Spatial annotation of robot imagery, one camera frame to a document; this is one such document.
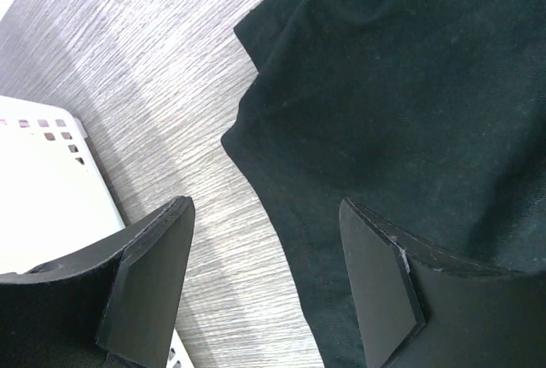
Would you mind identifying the black t shirt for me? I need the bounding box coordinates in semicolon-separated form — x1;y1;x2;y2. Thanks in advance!
222;0;545;367

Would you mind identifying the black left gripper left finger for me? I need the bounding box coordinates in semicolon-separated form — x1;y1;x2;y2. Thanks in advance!
1;196;195;367

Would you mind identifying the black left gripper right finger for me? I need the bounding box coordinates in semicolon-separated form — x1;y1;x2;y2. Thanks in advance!
339;199;545;367

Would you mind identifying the white plastic laundry basket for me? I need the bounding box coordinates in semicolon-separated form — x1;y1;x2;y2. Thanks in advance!
1;97;191;367

